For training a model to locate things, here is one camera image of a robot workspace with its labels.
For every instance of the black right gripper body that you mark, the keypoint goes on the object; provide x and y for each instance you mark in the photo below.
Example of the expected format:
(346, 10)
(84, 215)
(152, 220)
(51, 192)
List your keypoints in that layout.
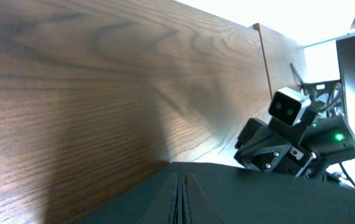
(273, 147)

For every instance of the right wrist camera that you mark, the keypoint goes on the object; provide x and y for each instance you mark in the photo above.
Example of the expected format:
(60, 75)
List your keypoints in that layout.
(291, 112)

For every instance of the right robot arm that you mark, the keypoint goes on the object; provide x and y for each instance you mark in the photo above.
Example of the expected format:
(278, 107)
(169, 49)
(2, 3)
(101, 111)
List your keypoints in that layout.
(333, 142)

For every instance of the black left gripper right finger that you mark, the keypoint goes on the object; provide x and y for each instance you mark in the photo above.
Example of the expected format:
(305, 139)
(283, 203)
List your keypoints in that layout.
(196, 208)

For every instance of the dark green box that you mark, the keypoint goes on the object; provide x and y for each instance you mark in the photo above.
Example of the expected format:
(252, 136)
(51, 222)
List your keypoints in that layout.
(240, 195)

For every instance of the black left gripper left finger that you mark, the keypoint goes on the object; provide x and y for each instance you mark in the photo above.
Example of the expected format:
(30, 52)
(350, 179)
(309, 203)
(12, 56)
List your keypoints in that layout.
(164, 207)

